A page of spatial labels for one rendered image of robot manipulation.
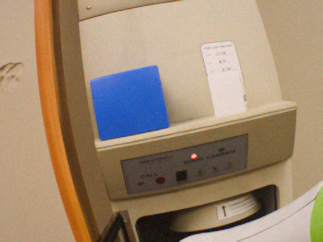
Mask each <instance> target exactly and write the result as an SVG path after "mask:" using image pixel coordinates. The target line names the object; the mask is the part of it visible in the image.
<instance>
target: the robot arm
mask: <svg viewBox="0 0 323 242"><path fill-rule="evenodd" d="M179 242H323V180H321V181H320V182H319V183H318V184H317V185H316V186H314V187H313V188H311V189H310V190H309V191H307V192H306V193H304V194H303V195H302V196H301V197H299V198H297V199H296V200H294V201H292V202H291V203H289V204H287V205H285V206H284V207H282V208H280V209H278V210H276V211H274V212H272V213H271V214H268V215H266V216H263V217H262V218H260V219H256V220H253V221H252V222H248V223H245V224H243V225H241V226H235V227H233V228H231V229H225V230H222V231H215V232H211V233H201V234H196V235H193V236H189V237H187V238H185V239H182V240H181V241H179Z"/></svg>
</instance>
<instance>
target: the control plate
mask: <svg viewBox="0 0 323 242"><path fill-rule="evenodd" d="M221 147H224V148H225V150H224V151H223V152H219V151H218V149H219V148H221ZM247 149H248V133H247V134H242V135H239V136H236V137H231V138H227V139H221V140H217V141H215V142H209V143H205V144H200V145H196V146H192V147H187V148H182V149H176V150H172V151H167V152H163V153H160V154H153V155H149V156H143V157H139V158H129V159H124V160H121V161H120V163H121V166H122V173H123V174H124V180H125V184H126V188H127V193H128V195H129V194H135V193H141V192H150V191H154V190H160V189H164V188H170V187H176V186H179V185H185V184H190V183H192V182H198V181H201V180H207V179H210V178H214V177H217V176H223V175H225V174H229V173H234V172H235V171H240V170H244V169H246V168H247ZM191 154H197V157H196V158H191ZM229 161H232V165H231V166H229V165H227V162H229ZM214 165H218V167H217V170H215V169H213V166H214ZM199 168H201V169H203V171H202V173H199V172H198V173H197V171H198V170H199ZM182 170H187V180H181V181H177V178H176V171H182ZM159 177H163V178H164V179H165V181H164V182H163V183H157V182H156V179H157V178H159ZM138 182H144V185H142V186H139V185H138Z"/></svg>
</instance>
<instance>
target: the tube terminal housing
mask: <svg viewBox="0 0 323 242"><path fill-rule="evenodd" d="M78 26H79V39H80V44H81V45H80V47H81V58H82V65H83V73H84V79H85V88H86V97H87V100H88V106H89V110H90V111H89V114H90V120H91V126H92V129H93V136H94V140H96V138H99V133H98V127H97V121H96V117H95V111H94V107H93V98H92V94H91V88H90V87H91V85H90V81H91V80H92V79H95V78H99V77H103V76H108V75H109V74H115V73H119V72H124V71H129V70H133V69H139V68H142V67H149V66H155V65H157V66H158V69H159V73H160V79H161V85H162V89H163V95H164V100H165V106H166V107H167V113H168V120H169V123H170V124H171V123H175V122H181V121H185V120H191V119H195V118H201V117H207V116H208V115H209V116H211V115H214V110H213V102H212V99H211V93H210V89H209V84H208V79H207V75H206V69H205V68H204V62H203V57H202V54H201V50H200V46H199V44H200V43H210V42H218V41H224V40H226V41H228V40H234V42H235V48H236V50H237V54H238V58H239V60H240V66H241V70H242V72H243V76H244V83H245V86H244V92H245V98H246V102H247V108H250V107H254V106H258V105H265V104H268V103H273V102H276V101H277V102H279V101H283V100H282V96H281V90H280V87H279V81H278V75H277V71H276V67H275V65H274V59H273V55H272V53H271V48H270V44H269V42H268V39H267V35H266V30H265V28H264V25H263V21H262V19H261V15H260V13H259V9H258V7H257V3H256V1H255V0H186V1H177V2H174V1H173V2H169V3H160V4H155V5H151V6H141V7H138V8H131V9H126V10H123V11H119V12H116V13H109V14H105V15H103V16H97V17H94V18H91V19H88V20H83V21H80V22H79V25H78ZM290 160H291V159H290V158H288V159H284V160H282V161H279V162H276V163H273V164H270V165H267V166H263V167H262V168H257V169H254V170H251V171H246V172H243V173H241V174H237V175H232V176H229V177H226V178H221V179H220V180H215V181H209V182H207V183H203V184H199V185H193V186H189V187H186V188H181V189H177V190H171V191H167V192H162V193H152V194H148V195H143V196H139V197H130V198H123V199H119V200H117V199H115V200H111V199H109V201H110V204H111V207H112V212H116V211H120V210H121V211H123V210H127V211H128V213H129V217H130V220H131V224H132V227H133V230H134V234H135V237H136V242H139V239H138V234H137V231H136V229H135V223H136V221H137V220H138V219H139V218H140V217H143V216H148V215H154V214H160V213H164V212H169V211H173V210H180V209H185V208H188V207H193V206H197V205H203V204H208V203H210V202H214V201H217V200H222V199H225V198H228V197H232V196H234V195H240V194H243V193H245V192H249V191H251V190H255V189H258V188H261V187H265V186H267V185H273V184H274V186H275V187H276V195H277V196H276V197H277V210H278V209H280V208H282V207H284V206H285V205H287V204H289V203H291V202H292V201H293V193H292V192H293V190H292V188H293V187H292V179H291V178H292V176H291V161H290Z"/></svg>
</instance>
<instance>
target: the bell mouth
mask: <svg viewBox="0 0 323 242"><path fill-rule="evenodd" d="M260 208H261V204H260V203H259V201H258V199H257V198H256V196H255V195H254V193H253V191H252V190H251V191H249V192H245V193H243V194H240V195H234V196H232V197H228V198H225V199H222V200H217V201H214V202H210V203H208V204H203V205H197V206H193V207H188V208H185V209H180V210H175V211H174V214H173V218H172V222H171V225H170V230H172V231H175V232H177V231H180V232H191V231H200V230H206V229H210V228H217V227H220V226H222V225H226V224H230V223H233V222H235V221H239V220H241V219H244V218H246V217H248V216H250V215H252V214H253V213H255V212H257V211H258V210H259V209H260Z"/></svg>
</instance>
